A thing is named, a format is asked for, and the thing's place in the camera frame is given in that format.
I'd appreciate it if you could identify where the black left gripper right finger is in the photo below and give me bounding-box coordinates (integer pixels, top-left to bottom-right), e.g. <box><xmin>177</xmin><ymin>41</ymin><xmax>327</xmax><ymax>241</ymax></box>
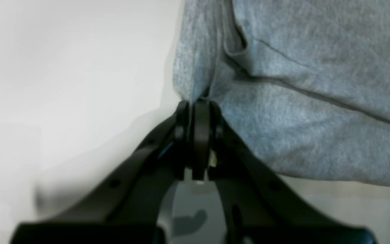
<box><xmin>192</xmin><ymin>100</ymin><xmax>376</xmax><ymax>244</ymax></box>

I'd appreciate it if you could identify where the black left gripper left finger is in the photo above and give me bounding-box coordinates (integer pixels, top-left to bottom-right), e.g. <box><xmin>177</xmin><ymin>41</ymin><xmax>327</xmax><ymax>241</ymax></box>
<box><xmin>11</xmin><ymin>101</ymin><xmax>190</xmax><ymax>244</ymax></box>

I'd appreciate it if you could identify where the grey T-shirt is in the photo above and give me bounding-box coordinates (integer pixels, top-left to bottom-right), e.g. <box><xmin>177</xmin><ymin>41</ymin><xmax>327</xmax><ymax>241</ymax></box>
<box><xmin>173</xmin><ymin>0</ymin><xmax>390</xmax><ymax>187</ymax></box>

